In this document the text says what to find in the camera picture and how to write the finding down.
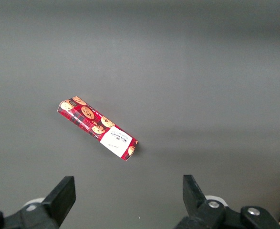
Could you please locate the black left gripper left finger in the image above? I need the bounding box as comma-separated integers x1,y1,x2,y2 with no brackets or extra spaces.
0,176,77,229

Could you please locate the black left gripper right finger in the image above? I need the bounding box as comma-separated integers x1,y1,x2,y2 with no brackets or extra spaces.
175,175,280,229

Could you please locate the red tartan cookie box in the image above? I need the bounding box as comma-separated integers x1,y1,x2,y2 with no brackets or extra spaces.
56,96,139,162

